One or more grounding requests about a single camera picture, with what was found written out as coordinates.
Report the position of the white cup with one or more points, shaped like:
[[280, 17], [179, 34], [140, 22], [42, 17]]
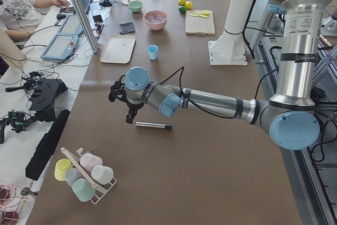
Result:
[[102, 174]]

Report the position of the blue teach pendant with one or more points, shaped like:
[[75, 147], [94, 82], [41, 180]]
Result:
[[60, 47], [71, 25]]

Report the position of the green lime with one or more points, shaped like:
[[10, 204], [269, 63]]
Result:
[[182, 9]]

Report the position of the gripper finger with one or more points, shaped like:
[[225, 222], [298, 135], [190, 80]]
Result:
[[130, 118]]

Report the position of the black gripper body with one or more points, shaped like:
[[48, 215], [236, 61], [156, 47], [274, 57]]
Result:
[[132, 107]]

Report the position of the wooden cutting board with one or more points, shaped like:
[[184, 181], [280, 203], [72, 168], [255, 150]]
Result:
[[199, 26]]

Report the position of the green cup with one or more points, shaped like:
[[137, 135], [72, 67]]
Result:
[[83, 189]]

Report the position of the pink cup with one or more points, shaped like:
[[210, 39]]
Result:
[[89, 161]]

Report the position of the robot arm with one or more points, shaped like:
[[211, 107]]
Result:
[[287, 116]]

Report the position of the white wire cup rack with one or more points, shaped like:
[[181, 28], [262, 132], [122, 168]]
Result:
[[101, 190]]

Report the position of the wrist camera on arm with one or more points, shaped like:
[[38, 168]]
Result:
[[118, 91]]

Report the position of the black long bar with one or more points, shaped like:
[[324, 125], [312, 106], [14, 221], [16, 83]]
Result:
[[46, 148]]

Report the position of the yellow plastic knife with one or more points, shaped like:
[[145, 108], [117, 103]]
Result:
[[197, 15]]

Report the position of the pink bowl of ice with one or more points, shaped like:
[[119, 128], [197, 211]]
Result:
[[155, 19]]

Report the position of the aluminium frame post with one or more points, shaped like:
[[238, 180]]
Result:
[[85, 25]]

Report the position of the yellow lemon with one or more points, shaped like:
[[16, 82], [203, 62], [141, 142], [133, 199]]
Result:
[[181, 2], [188, 5]]

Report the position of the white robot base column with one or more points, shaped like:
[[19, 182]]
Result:
[[229, 48]]

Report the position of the cream rabbit tray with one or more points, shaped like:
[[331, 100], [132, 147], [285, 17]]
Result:
[[118, 49]]

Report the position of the black stand device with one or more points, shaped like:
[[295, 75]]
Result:
[[43, 99]]

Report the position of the steel muddler black tip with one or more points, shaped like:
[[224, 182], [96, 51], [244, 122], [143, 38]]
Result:
[[154, 125]]

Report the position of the grey folded cloth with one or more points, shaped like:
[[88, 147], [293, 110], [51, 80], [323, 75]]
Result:
[[127, 28]]

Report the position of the mint green bowl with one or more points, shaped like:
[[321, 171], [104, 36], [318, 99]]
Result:
[[135, 6]]

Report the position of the grey blue cup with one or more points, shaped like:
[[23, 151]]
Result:
[[72, 175]]

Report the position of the light blue cup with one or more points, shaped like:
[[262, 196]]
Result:
[[152, 51]]

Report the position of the yellow cup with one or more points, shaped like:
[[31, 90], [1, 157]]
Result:
[[61, 167]]

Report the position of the seated person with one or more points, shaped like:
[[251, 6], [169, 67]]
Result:
[[20, 18]]

